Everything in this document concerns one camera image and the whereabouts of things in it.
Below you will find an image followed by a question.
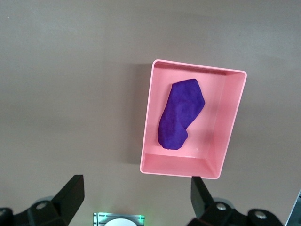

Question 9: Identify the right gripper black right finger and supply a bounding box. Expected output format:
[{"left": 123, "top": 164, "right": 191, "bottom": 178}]
[{"left": 185, "top": 177, "right": 283, "bottom": 226}]

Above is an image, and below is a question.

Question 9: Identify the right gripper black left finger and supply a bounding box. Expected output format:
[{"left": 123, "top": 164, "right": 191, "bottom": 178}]
[{"left": 13, "top": 174, "right": 85, "bottom": 226}]

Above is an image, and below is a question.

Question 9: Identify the pink plastic bin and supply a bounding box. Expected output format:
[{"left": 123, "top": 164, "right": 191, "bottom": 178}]
[{"left": 139, "top": 58, "right": 247, "bottom": 180}]

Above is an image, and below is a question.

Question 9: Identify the purple cloth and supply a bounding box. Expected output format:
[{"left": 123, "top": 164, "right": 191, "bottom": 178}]
[{"left": 157, "top": 78, "right": 206, "bottom": 151}]

